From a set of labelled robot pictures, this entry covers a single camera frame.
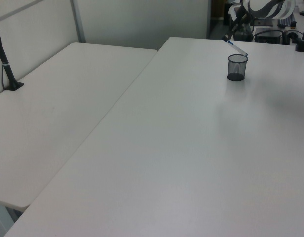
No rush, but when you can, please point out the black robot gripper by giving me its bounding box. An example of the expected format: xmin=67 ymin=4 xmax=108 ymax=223
xmin=222 ymin=4 xmax=249 ymax=42

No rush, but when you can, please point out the blue and white marker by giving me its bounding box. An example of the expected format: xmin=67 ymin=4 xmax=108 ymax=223
xmin=225 ymin=40 xmax=249 ymax=57

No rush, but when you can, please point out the dark green box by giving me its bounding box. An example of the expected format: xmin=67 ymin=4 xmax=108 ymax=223
xmin=232 ymin=24 xmax=253 ymax=42

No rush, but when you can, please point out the black mesh pen cup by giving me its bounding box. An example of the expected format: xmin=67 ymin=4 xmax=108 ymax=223
xmin=227 ymin=54 xmax=249 ymax=82

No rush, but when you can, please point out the black electronics box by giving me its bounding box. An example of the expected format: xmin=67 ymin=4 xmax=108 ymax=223
xmin=254 ymin=27 xmax=284 ymax=44

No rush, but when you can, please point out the black pole with table clamp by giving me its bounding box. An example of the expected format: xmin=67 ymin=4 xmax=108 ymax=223
xmin=294 ymin=15 xmax=304 ymax=52

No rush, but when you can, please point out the black camera pole with base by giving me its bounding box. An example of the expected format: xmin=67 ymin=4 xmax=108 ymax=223
xmin=0 ymin=21 xmax=25 ymax=92

